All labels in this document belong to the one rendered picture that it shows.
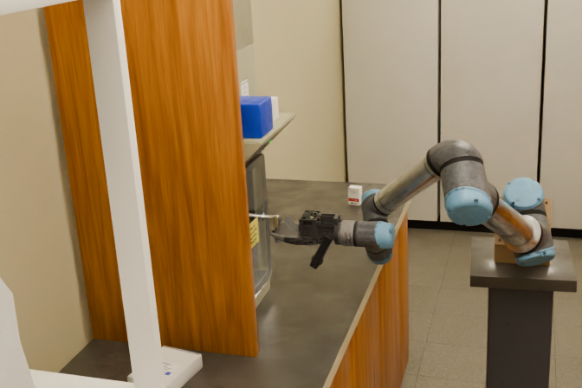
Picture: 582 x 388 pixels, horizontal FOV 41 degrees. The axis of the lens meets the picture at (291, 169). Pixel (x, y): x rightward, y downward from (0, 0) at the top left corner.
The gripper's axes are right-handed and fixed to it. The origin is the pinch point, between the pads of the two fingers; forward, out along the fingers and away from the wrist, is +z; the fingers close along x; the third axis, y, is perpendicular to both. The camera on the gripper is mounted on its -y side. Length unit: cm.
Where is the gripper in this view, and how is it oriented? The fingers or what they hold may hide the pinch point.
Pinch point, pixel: (275, 235)
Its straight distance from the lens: 234.3
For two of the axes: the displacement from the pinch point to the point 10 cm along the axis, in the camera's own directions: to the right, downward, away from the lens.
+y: -0.7, -9.4, -3.4
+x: -2.8, 3.4, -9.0
